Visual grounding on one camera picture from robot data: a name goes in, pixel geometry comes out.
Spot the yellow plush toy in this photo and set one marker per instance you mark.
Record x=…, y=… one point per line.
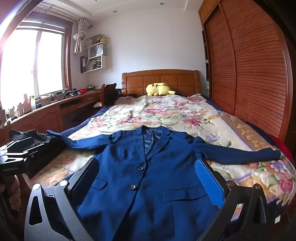
x=159, y=89

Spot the white bottle with green cap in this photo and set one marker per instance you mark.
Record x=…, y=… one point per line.
x=32, y=103

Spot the wooden bed headboard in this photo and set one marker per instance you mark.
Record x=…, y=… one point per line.
x=138, y=81

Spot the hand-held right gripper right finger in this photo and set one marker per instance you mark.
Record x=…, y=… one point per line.
x=208, y=180

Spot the blue bed sheet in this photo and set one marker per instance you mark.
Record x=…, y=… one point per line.
x=92, y=115

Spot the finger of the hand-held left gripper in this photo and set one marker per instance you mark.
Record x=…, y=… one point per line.
x=18, y=144

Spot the wooden louvered wardrobe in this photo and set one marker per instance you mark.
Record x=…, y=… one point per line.
x=249, y=69

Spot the floral blanket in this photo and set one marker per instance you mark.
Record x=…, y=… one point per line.
x=185, y=120

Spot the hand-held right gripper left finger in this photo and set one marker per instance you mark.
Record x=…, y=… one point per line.
x=85, y=178

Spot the black metal gadget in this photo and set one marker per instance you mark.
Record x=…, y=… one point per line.
x=72, y=92

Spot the tied white curtain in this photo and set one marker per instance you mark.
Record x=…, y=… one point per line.
x=79, y=37

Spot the white wall shelf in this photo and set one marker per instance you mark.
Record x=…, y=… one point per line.
x=103, y=62

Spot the long wooden desk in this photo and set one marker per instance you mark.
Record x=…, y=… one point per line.
x=46, y=113

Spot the black garment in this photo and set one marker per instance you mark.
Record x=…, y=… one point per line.
x=46, y=148

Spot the red basket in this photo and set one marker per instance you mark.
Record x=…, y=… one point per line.
x=82, y=91

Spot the row of small boxes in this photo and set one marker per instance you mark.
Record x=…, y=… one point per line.
x=23, y=106

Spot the blue suit jacket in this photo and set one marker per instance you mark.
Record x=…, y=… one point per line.
x=148, y=197

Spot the wooden framed window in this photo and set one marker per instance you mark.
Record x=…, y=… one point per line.
x=46, y=62

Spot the white paper shopping bag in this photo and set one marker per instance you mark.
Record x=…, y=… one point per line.
x=97, y=51

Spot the wooden chair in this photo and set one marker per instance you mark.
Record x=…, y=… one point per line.
x=108, y=92

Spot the red cloth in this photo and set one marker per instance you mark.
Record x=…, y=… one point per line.
x=284, y=148

